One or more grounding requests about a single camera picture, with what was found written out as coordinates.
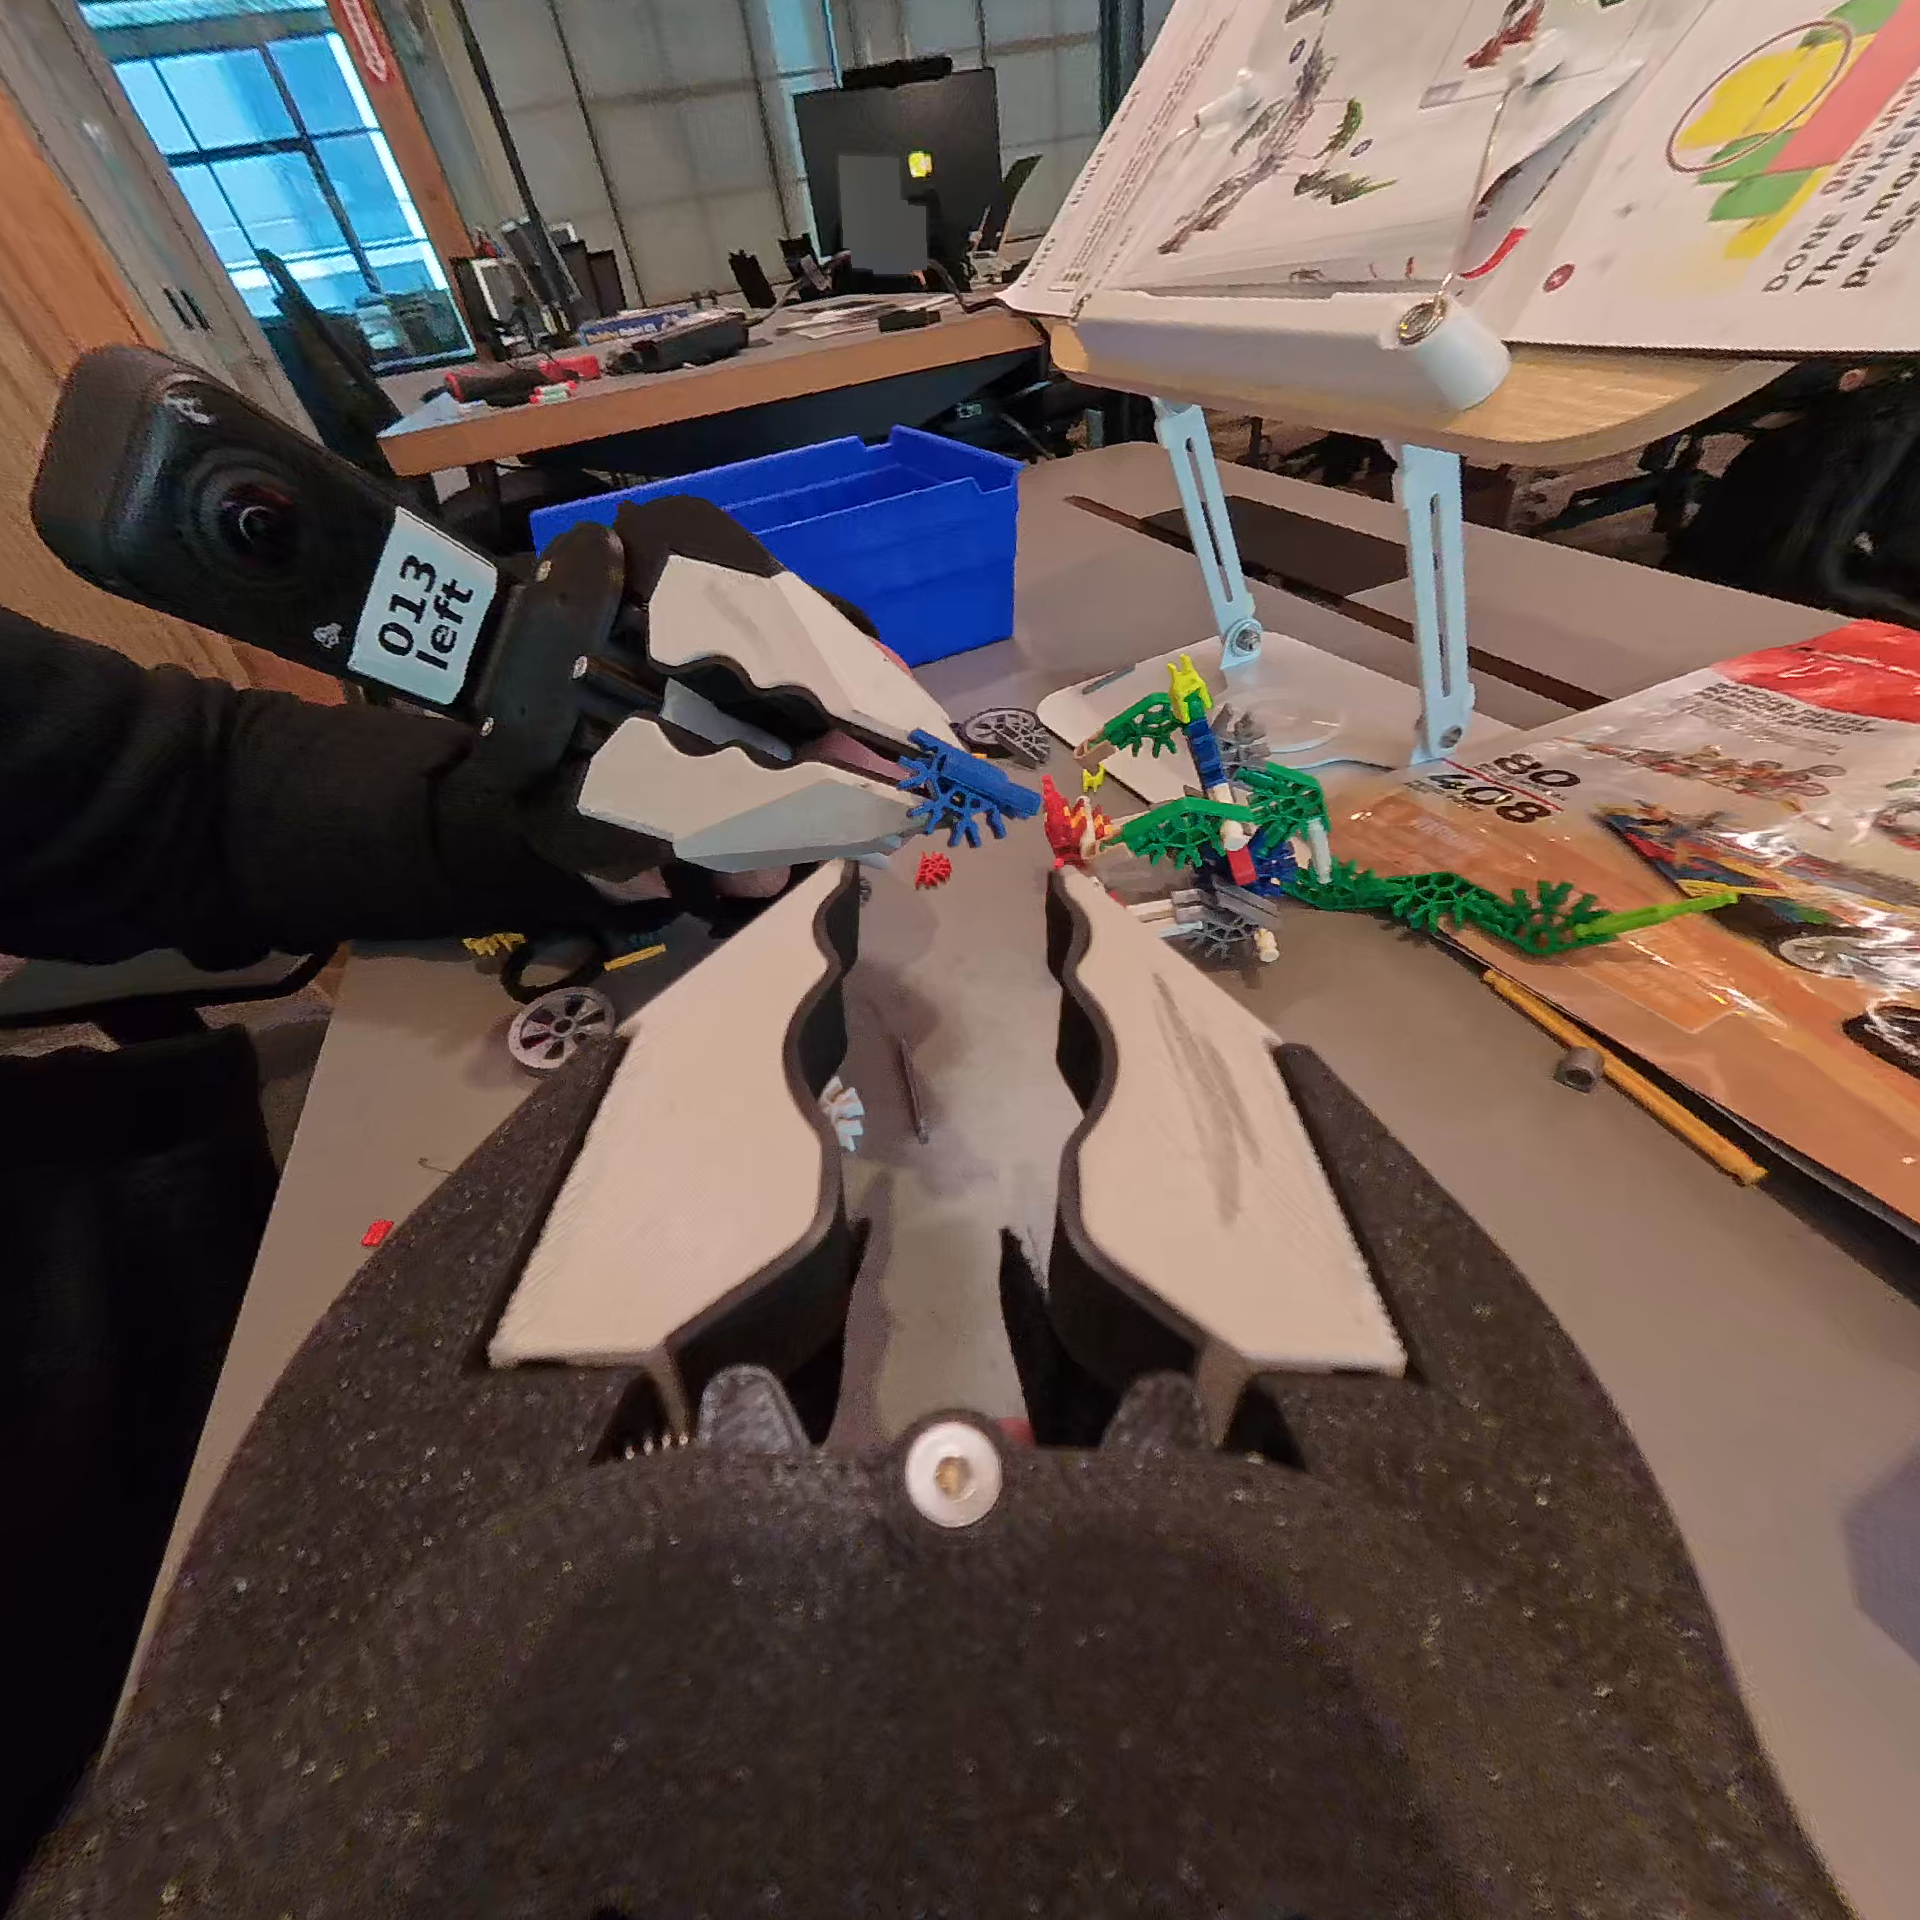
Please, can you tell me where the black knobby tyre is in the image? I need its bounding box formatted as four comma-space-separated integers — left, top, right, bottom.
499, 920, 671, 1003

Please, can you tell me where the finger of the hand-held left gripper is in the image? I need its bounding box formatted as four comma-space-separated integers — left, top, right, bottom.
575, 718, 922, 872
650, 549, 971, 750

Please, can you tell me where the long yellow rod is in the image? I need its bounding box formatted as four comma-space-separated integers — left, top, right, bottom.
1482, 966, 1770, 1185

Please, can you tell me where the model picture instruction booklet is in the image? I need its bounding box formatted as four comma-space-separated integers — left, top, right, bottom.
1002, 0, 1652, 320

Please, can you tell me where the white wooden book stand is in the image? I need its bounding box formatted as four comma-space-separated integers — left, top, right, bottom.
1036, 224, 1920, 804

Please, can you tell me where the block picture instruction sheet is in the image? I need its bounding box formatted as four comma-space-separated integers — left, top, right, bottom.
1500, 0, 1920, 355

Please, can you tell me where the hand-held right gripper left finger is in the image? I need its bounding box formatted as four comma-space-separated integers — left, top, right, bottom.
490, 860, 864, 1375

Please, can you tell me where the wooden top desk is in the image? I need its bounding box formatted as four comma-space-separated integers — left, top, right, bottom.
376, 300, 1052, 481

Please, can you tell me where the blue snowflake connector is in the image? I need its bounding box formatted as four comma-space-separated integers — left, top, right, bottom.
896, 728, 1044, 847

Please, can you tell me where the silver spoked wheel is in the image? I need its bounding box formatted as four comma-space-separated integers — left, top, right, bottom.
508, 984, 617, 1079

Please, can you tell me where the blue plastic bin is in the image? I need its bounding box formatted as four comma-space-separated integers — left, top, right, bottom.
528, 422, 1024, 669

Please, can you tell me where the black monitor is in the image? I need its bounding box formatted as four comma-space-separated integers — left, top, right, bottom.
792, 64, 1004, 297

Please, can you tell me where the person's left hand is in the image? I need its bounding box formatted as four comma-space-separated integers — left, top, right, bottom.
592, 847, 824, 911

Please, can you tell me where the orange red toy package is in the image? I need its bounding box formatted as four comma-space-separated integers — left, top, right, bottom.
1340, 620, 1920, 1255

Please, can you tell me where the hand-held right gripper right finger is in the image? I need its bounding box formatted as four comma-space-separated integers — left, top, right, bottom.
1042, 871, 1413, 1385

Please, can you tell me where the colourful construction toy model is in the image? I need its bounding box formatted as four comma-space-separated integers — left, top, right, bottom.
1042, 652, 1741, 963

